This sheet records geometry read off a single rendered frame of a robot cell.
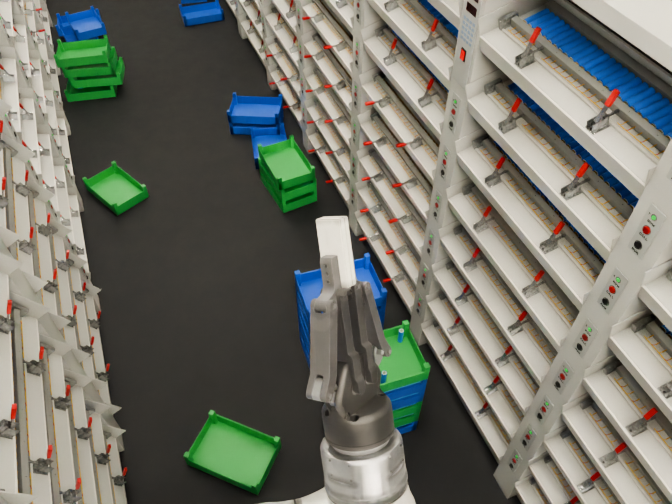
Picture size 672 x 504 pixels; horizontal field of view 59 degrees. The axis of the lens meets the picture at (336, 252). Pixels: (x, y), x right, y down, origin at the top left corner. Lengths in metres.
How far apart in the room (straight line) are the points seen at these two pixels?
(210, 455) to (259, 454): 0.19
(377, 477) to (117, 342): 2.24
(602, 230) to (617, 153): 0.19
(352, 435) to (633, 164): 0.87
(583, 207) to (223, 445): 1.61
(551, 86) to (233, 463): 1.71
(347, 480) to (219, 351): 2.03
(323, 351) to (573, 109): 0.97
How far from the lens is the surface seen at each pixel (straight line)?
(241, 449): 2.42
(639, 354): 1.48
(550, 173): 1.52
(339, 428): 0.62
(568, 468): 1.94
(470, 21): 1.65
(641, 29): 1.22
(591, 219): 1.44
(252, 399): 2.51
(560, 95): 1.44
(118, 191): 3.45
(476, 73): 1.69
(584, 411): 1.80
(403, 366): 2.10
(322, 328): 0.58
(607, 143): 1.34
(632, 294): 1.39
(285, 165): 3.16
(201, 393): 2.56
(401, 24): 2.05
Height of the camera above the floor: 2.21
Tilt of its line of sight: 49 degrees down
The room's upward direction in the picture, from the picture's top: straight up
